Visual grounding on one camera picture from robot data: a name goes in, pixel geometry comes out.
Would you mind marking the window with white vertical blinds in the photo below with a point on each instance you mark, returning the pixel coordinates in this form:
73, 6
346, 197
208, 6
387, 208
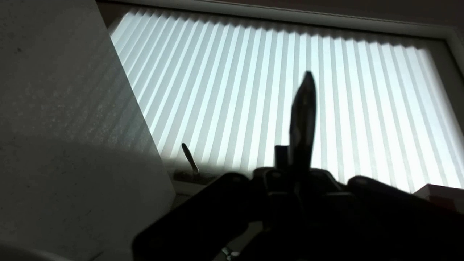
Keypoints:
235, 90

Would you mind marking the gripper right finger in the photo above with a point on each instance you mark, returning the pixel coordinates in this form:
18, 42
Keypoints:
391, 210

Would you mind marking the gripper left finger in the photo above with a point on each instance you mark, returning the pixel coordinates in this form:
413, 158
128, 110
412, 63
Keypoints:
203, 214

